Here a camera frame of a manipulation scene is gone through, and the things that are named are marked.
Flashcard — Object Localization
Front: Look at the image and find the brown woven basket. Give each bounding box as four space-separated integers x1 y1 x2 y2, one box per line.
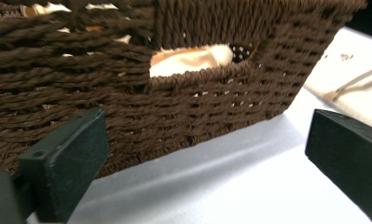
0 0 368 179

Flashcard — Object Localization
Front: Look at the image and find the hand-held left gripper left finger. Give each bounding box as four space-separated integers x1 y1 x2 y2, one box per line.
17 107 110 224

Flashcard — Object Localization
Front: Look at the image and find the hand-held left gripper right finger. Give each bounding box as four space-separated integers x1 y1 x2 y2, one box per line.
304 108 372 224

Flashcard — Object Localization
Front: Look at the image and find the cream cloth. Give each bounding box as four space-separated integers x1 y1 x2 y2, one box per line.
20 2 235 78

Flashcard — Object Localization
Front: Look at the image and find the white drawstring bag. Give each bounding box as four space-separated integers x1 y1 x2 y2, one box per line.
303 26 372 133

